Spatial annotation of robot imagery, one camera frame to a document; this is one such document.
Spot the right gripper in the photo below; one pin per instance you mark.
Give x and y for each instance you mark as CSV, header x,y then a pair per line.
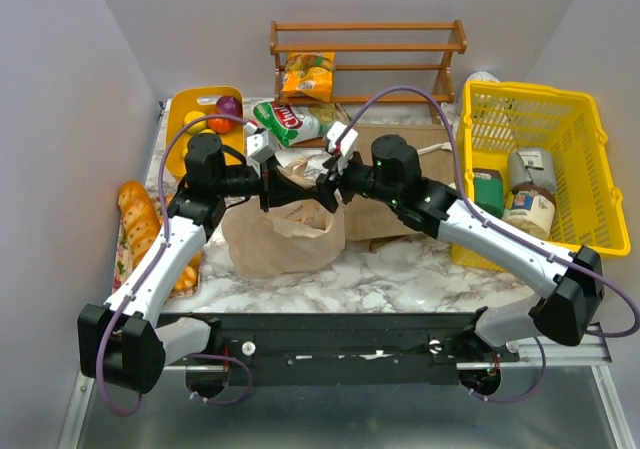
x,y
327,185

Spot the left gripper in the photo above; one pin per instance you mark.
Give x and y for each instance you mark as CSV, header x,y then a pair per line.
x,y
265,184

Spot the orange plastic grocery bag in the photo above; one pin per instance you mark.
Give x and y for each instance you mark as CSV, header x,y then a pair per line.
x,y
298,237

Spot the burlap tote bag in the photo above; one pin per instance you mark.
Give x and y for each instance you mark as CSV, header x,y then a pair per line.
x,y
400,155

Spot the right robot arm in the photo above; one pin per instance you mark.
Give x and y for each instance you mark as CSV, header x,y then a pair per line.
x,y
567,291

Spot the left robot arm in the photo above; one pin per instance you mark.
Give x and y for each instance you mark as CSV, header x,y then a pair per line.
x,y
120,341

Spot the green white Chulz chips bag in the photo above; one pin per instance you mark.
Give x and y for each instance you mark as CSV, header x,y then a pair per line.
x,y
294,124

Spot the orange tomato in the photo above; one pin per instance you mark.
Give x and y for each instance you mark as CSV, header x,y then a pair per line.
x,y
220,125

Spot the purple onion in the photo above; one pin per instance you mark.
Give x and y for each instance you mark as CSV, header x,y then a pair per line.
x,y
229,105

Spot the yellow lemon squash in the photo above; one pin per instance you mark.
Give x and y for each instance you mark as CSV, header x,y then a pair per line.
x,y
180,148

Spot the yellow round squash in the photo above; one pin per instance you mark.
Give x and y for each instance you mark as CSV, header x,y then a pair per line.
x,y
195,121

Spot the yellow chips bag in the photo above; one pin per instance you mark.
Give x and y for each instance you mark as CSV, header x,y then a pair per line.
x,y
309,74

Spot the yellow plastic bin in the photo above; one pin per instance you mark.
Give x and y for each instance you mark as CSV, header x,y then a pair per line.
x,y
200,99

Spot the wooden shelf rack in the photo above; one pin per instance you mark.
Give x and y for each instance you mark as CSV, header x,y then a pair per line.
x,y
372,55

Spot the long baguette bread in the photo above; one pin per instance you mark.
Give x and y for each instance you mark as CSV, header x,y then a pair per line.
x,y
137,219

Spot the green box in basket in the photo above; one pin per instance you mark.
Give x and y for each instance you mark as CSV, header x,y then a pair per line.
x,y
488,191

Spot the grey wrapped package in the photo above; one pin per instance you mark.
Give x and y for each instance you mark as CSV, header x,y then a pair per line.
x,y
532,166

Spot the brown labelled jar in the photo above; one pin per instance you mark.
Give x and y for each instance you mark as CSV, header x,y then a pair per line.
x,y
530,209

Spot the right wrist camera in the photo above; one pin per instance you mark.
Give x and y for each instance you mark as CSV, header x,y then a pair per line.
x,y
341,142

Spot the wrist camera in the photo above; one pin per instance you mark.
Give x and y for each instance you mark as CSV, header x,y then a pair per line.
x,y
341,142
260,145

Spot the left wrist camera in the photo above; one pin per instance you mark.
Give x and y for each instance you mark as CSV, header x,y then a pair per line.
x,y
260,145

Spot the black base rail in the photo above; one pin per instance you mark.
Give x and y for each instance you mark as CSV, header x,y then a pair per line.
x,y
346,349

